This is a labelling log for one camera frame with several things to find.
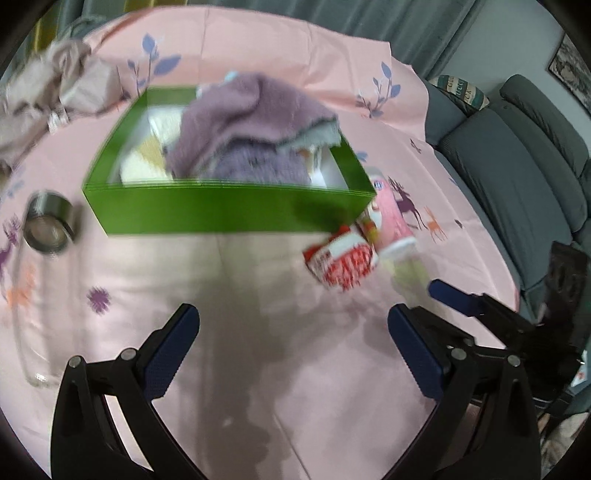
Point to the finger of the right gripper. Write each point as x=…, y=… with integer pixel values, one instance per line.
x=467, y=304

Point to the grey sofa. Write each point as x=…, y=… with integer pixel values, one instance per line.
x=524, y=169

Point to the green cardboard box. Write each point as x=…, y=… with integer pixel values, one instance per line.
x=337, y=196

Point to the red white patterned cup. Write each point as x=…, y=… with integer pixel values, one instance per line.
x=342, y=261

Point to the cream yellow towel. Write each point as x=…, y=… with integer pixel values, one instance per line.
x=144, y=164

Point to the purple mesh bath pouf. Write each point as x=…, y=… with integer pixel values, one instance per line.
x=259, y=163

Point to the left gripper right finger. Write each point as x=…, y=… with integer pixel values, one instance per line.
x=451, y=369

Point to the pink cartoon cup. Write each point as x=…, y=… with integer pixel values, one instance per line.
x=382, y=222

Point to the blue plush toy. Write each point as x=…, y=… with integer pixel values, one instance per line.
x=202, y=88

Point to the pink deer print tablecloth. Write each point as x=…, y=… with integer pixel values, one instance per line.
x=287, y=379

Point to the striped green cushion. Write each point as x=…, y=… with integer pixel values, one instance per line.
x=465, y=95

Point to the glass bottle with metal lid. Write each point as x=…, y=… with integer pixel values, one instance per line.
x=42, y=277

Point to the framed landscape painting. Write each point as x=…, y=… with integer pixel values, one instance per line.
x=568, y=66

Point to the grey curtain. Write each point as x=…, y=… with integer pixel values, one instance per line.
x=422, y=33

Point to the mauve fleece towel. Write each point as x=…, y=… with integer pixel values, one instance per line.
x=252, y=107

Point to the beige crumpled fabric pile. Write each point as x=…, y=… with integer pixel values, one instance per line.
x=64, y=82

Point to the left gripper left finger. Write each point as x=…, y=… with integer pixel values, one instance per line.
x=85, y=443

